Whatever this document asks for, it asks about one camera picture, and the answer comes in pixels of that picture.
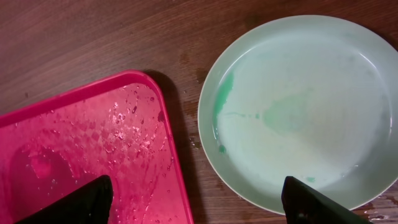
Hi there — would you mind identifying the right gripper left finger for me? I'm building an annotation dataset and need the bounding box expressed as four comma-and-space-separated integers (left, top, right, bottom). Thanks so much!
17, 175, 113, 224

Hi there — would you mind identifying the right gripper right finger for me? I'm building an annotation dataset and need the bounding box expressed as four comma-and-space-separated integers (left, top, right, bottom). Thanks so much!
281, 176, 371, 224

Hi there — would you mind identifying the white plate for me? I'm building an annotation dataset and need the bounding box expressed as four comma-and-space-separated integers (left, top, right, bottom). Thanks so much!
198, 15, 397, 214

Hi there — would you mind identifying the red plastic tray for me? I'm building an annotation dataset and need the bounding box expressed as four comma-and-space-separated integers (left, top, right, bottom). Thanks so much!
1, 70, 193, 223

